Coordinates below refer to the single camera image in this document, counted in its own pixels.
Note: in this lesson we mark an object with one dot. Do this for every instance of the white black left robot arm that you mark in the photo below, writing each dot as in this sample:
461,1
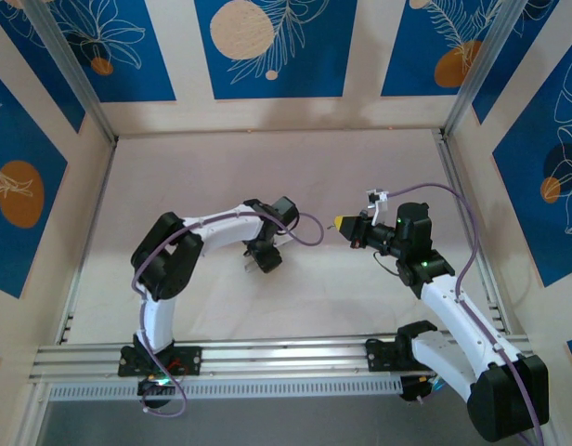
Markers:
221,227

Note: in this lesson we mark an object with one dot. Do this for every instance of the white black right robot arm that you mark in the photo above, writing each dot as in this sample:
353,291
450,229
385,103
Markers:
453,302

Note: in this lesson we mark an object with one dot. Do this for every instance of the black connector module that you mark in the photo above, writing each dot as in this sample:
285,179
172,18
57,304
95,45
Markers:
413,390
153,395

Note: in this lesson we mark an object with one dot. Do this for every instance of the aluminium side rail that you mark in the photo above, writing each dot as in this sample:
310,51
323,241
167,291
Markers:
450,158
89,241

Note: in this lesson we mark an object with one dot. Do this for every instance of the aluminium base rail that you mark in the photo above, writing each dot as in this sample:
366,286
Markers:
286,358

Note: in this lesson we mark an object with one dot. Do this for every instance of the aluminium corner post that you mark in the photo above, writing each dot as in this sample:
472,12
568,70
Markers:
481,65
72,65

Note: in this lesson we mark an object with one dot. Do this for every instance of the aluminium frame leg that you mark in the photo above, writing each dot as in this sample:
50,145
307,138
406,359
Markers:
33,413

